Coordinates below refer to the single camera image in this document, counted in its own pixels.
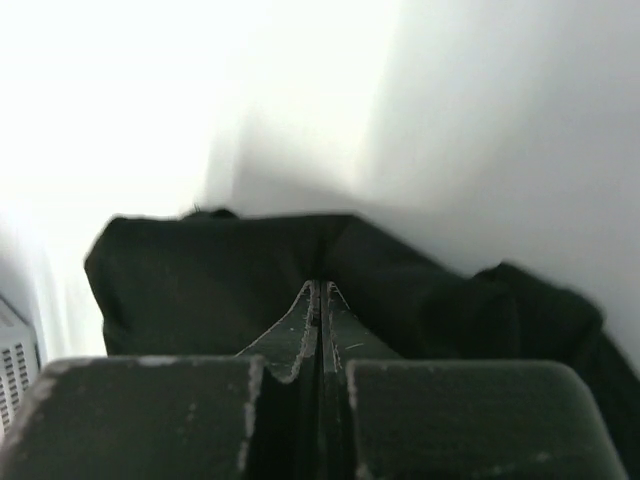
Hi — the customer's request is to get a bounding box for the white plastic laundry basket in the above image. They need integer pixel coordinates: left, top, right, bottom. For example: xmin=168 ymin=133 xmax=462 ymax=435
xmin=0 ymin=300 xmax=39 ymax=439

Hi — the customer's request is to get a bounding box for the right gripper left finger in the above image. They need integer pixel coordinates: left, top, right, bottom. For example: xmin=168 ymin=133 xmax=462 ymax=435
xmin=239 ymin=281 xmax=320 ymax=479

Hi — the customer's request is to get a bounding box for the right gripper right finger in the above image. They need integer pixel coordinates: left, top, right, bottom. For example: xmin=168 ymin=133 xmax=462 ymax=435
xmin=322 ymin=282 xmax=400 ymax=479

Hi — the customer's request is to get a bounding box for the black graphic t shirt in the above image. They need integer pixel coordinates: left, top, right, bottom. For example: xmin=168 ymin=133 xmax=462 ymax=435
xmin=84 ymin=210 xmax=639 ymax=478

